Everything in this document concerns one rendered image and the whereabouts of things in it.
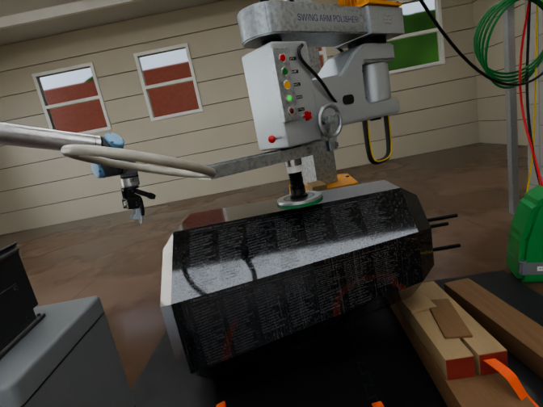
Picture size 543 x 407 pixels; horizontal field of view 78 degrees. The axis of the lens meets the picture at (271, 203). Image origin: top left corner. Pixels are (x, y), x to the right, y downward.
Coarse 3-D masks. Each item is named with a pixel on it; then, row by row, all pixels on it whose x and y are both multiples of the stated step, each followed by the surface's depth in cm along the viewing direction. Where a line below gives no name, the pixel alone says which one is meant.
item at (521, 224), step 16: (528, 192) 217; (528, 208) 207; (512, 224) 224; (528, 224) 206; (512, 240) 223; (528, 240) 206; (512, 256) 223; (528, 256) 208; (512, 272) 223; (528, 272) 210
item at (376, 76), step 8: (368, 64) 176; (376, 64) 176; (384, 64) 176; (368, 72) 176; (376, 72) 176; (384, 72) 177; (368, 80) 177; (376, 80) 177; (384, 80) 177; (368, 88) 178; (376, 88) 177; (384, 88) 178; (368, 96) 180; (376, 96) 178; (384, 96) 179
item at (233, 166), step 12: (312, 144) 154; (324, 144) 158; (336, 144) 158; (252, 156) 147; (264, 156) 138; (276, 156) 142; (288, 156) 146; (300, 156) 150; (216, 168) 125; (228, 168) 128; (240, 168) 131; (252, 168) 135
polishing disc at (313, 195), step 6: (306, 192) 165; (312, 192) 162; (318, 192) 159; (282, 198) 163; (288, 198) 160; (306, 198) 153; (312, 198) 151; (318, 198) 152; (282, 204) 153; (288, 204) 150; (294, 204) 149
